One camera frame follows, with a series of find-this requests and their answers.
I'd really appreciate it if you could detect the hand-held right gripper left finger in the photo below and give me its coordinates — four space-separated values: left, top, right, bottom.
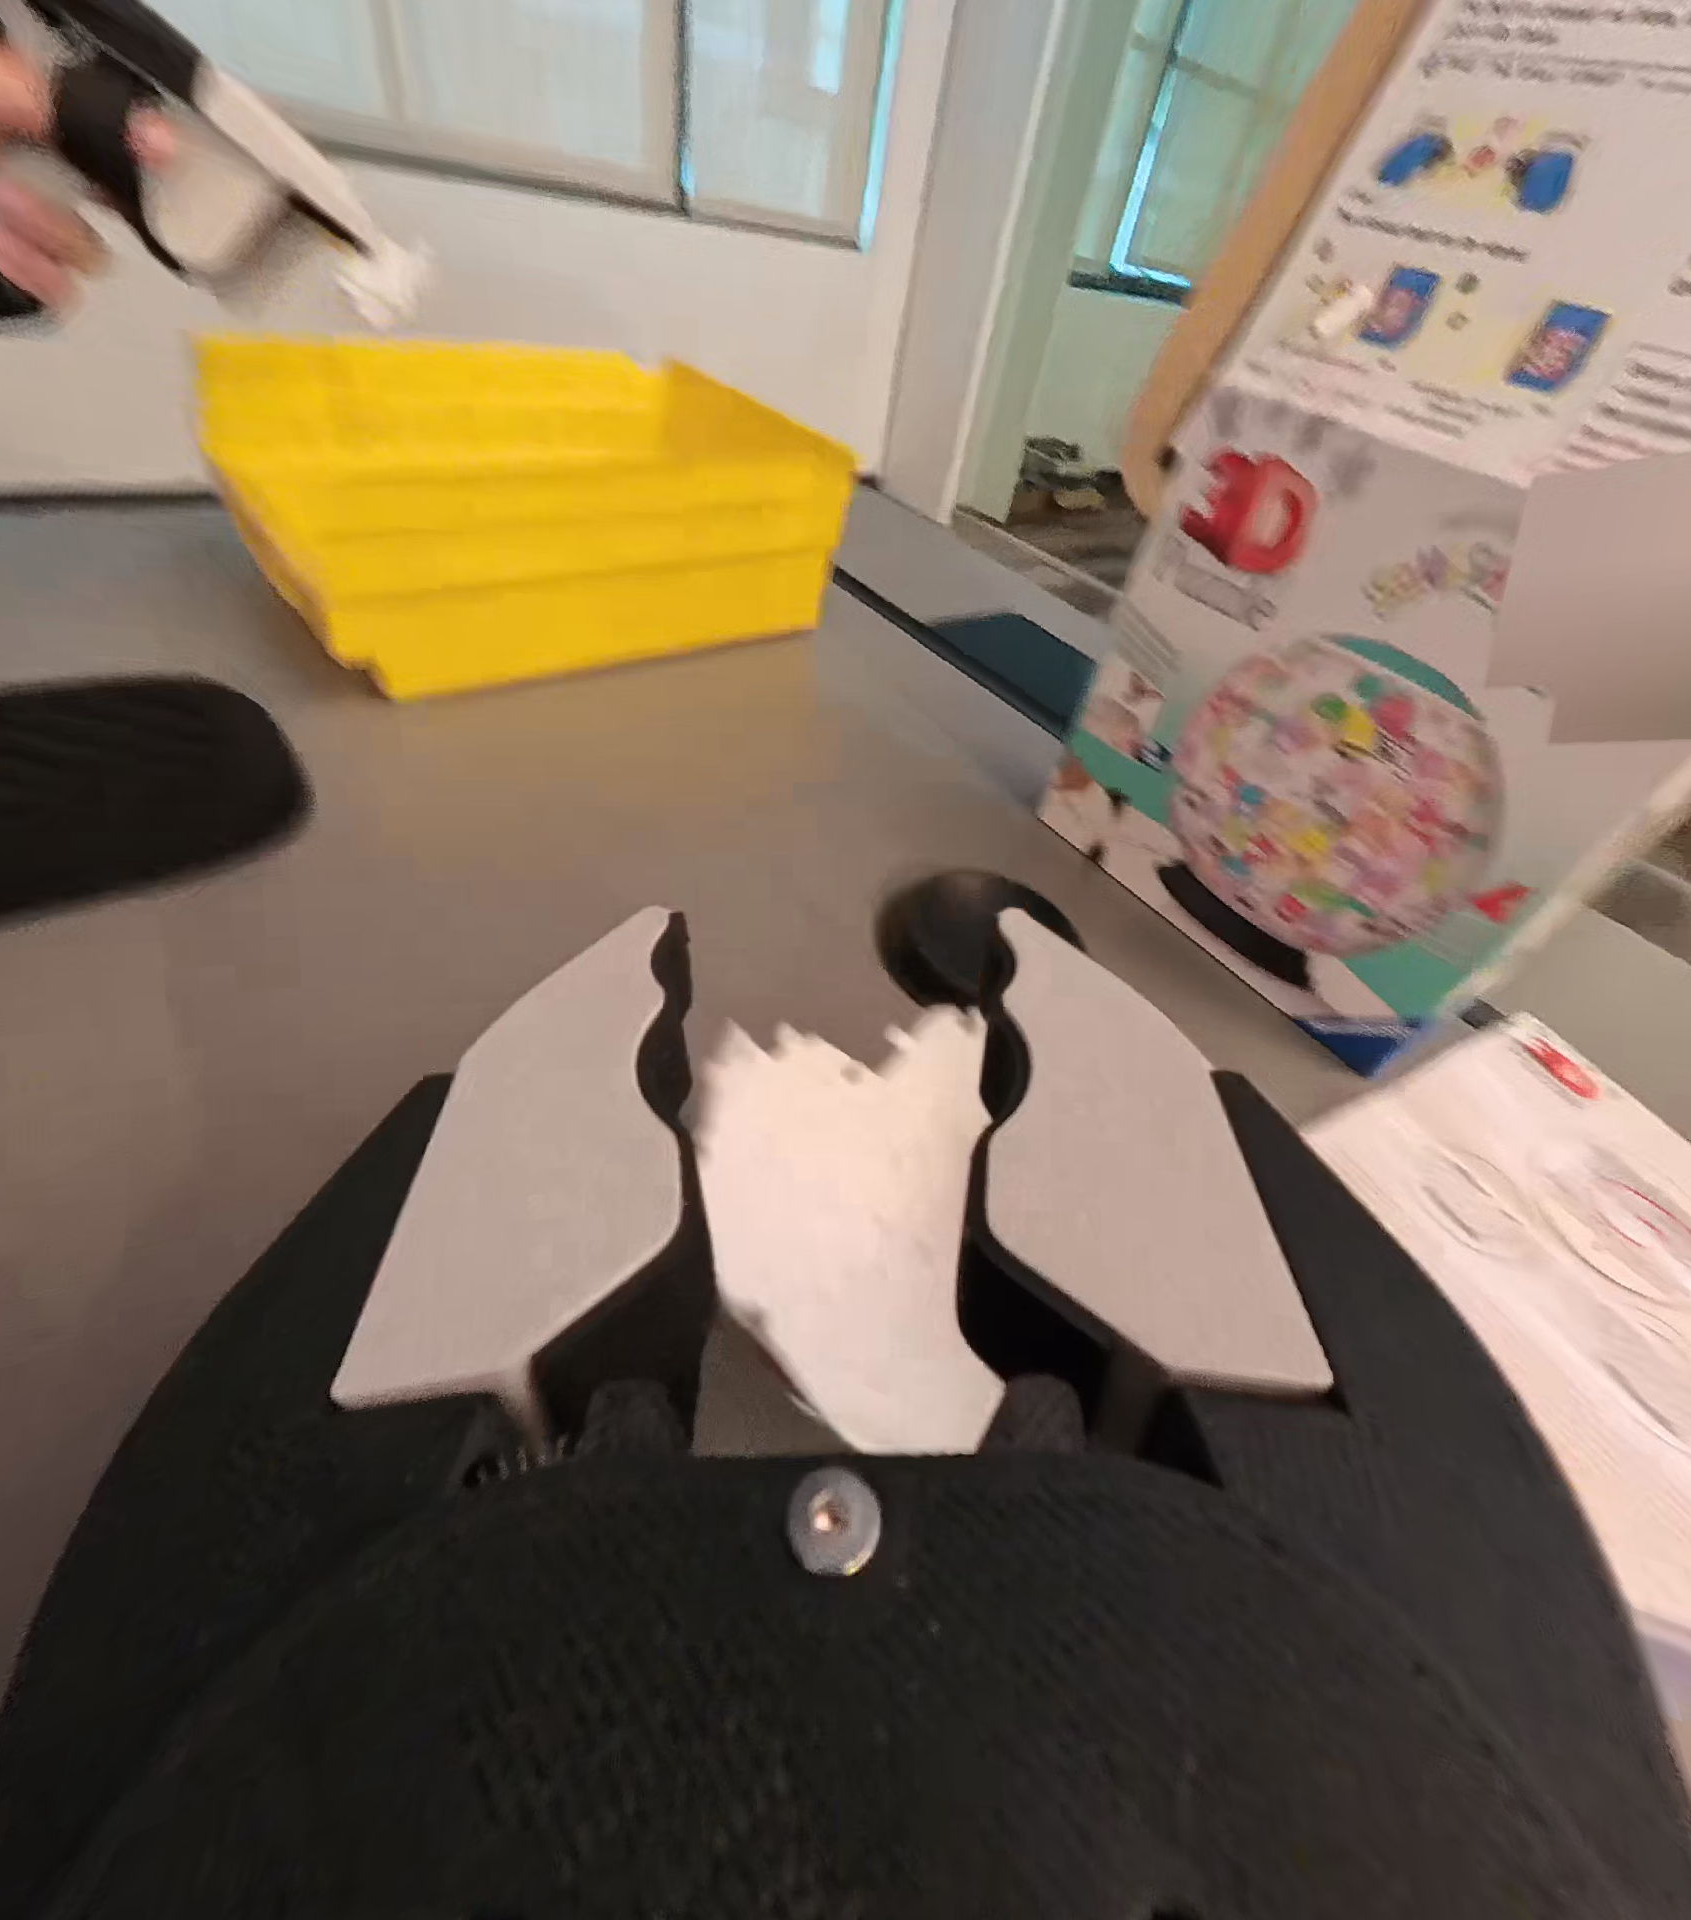
330 905 716 1412

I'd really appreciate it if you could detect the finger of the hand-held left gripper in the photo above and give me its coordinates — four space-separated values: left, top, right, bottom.
204 65 392 272
168 126 296 284

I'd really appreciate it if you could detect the single white jigsaw piece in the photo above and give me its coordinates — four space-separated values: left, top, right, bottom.
332 237 436 337

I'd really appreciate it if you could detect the partly built puzzle ball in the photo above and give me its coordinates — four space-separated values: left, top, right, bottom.
678 1002 1009 1461

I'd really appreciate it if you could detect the colourful puzzle box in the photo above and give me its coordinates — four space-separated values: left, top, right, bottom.
1037 393 1687 1080

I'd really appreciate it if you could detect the wooden backing board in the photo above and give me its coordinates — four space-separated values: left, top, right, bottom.
1121 0 1691 825

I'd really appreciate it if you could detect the folded paper leaflet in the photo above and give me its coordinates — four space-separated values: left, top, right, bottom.
1301 1012 1691 1674

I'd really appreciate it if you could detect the black ball stand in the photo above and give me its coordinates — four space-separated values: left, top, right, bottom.
877 870 1087 1011

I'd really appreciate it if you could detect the white instruction sheet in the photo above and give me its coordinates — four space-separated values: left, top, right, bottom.
1211 0 1691 491

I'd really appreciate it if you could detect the dark blue cable tray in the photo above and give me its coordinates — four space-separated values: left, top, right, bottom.
929 612 1105 741

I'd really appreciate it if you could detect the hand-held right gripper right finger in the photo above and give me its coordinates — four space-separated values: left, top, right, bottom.
959 907 1341 1405

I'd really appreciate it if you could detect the large window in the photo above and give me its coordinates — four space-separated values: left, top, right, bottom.
140 0 895 252

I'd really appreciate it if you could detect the yellow plastic bin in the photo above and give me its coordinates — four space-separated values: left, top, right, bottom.
190 332 861 705

